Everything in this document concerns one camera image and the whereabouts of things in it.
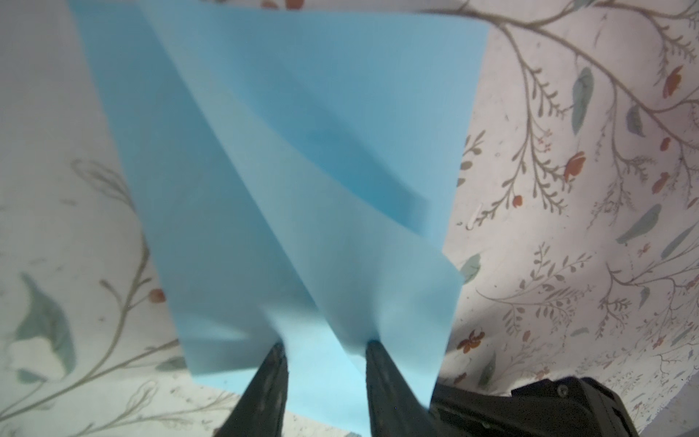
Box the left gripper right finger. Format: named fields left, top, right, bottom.
left=366, top=340, right=437, bottom=437

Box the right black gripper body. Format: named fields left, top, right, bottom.
left=431, top=376, right=639, bottom=437

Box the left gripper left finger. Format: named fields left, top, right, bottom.
left=214, top=343, right=289, bottom=437

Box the light blue paper sheet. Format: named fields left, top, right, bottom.
left=70, top=1, right=487, bottom=436

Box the floral patterned table mat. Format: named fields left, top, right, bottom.
left=1, top=1, right=698, bottom=436

